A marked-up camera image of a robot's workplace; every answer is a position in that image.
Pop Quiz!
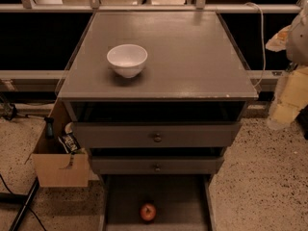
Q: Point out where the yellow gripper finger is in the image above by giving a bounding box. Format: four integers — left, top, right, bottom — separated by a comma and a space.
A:
266, 25, 291, 52
267, 65, 308, 130

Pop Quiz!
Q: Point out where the red apple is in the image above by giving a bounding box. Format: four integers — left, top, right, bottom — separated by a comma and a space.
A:
140, 203, 157, 221

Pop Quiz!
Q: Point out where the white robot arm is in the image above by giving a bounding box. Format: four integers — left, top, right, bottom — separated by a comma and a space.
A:
266, 0, 308, 130

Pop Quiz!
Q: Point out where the grey drawer cabinet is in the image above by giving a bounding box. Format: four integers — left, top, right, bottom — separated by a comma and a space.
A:
57, 11, 260, 231

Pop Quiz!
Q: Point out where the grey bottom drawer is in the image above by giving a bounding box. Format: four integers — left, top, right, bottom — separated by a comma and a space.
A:
99, 174, 217, 231

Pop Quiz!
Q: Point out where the grey drawer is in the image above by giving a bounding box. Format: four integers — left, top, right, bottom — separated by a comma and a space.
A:
73, 123, 241, 148
99, 174, 217, 231
90, 156, 224, 174

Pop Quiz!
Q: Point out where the grey middle drawer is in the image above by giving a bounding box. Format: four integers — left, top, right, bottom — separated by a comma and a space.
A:
90, 156, 224, 174

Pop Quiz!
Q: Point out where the grey top drawer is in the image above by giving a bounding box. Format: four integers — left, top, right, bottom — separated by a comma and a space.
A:
73, 123, 241, 148

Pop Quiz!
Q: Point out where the white ceramic bowl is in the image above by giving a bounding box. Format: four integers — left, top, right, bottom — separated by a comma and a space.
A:
107, 44, 148, 78

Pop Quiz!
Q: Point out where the black snack packet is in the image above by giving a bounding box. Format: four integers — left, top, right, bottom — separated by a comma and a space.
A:
58, 122, 81, 154

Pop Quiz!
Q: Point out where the cardboard box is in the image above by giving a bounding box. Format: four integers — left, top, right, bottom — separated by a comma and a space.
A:
32, 100, 90, 188

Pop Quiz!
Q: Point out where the dark bottle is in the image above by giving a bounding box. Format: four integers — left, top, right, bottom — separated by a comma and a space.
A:
44, 117, 54, 139

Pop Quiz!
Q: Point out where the white cable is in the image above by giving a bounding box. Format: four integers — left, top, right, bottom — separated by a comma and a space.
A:
245, 1, 268, 89

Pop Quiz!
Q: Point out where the metal frame rail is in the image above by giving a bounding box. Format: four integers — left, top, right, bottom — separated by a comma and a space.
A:
0, 4, 301, 13

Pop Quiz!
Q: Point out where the metal clamp bracket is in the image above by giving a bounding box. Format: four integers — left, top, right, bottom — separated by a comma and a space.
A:
0, 92, 17, 120

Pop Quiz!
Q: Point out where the black floor cable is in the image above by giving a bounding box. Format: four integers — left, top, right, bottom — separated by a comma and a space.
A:
0, 173, 48, 231

